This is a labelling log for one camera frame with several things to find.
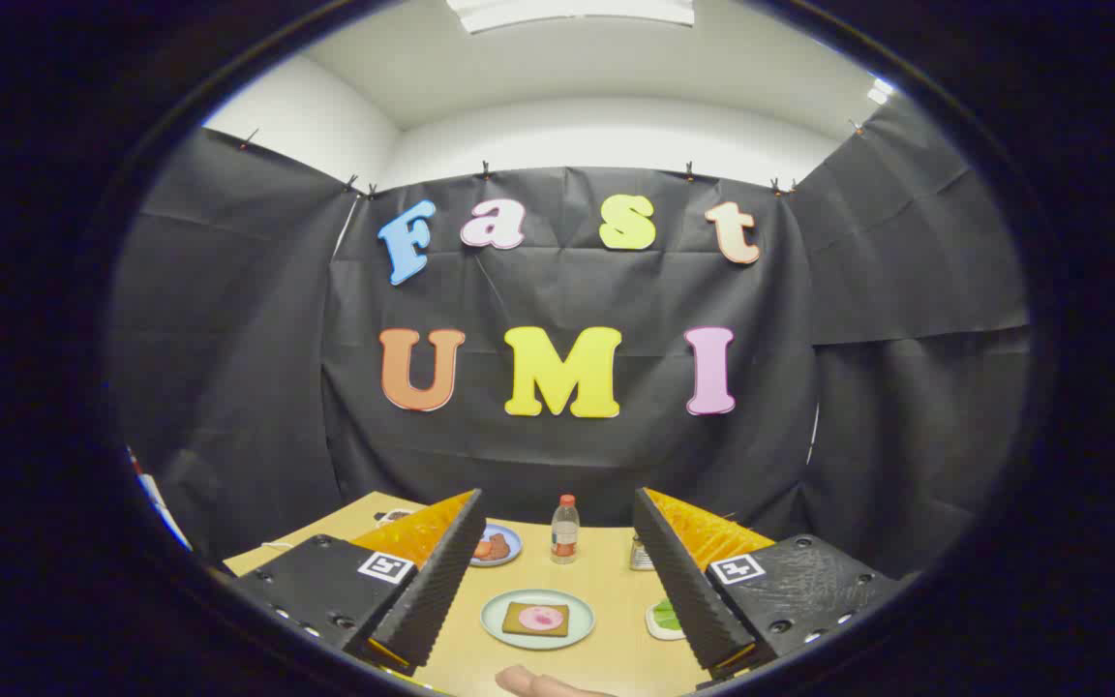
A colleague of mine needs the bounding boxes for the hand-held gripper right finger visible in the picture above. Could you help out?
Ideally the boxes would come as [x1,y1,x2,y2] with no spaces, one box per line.
[632,487,907,679]

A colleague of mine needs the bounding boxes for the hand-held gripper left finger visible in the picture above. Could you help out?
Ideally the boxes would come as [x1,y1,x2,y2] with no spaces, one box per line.
[228,489,487,677]

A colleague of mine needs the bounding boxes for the white square dish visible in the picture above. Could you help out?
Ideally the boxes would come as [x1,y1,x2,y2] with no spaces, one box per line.
[645,598,686,642]

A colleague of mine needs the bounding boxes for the light green plate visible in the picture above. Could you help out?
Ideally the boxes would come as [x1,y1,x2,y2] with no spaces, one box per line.
[480,589,595,651]

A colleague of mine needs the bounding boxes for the brown bread slice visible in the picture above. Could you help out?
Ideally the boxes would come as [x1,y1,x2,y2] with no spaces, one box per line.
[502,602,570,638]

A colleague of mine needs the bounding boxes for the blue plate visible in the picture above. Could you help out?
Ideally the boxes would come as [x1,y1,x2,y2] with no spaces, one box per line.
[468,524,524,568]

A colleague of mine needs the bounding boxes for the clear plastic bottle red cap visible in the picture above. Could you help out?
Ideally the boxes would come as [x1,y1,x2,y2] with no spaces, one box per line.
[551,495,581,565]

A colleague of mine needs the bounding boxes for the white flat object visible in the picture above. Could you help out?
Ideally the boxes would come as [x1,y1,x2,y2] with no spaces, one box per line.
[127,445,193,553]

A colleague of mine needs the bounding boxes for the black backdrop cloth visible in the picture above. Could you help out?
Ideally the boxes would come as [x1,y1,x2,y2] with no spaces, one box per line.
[107,92,1033,582]

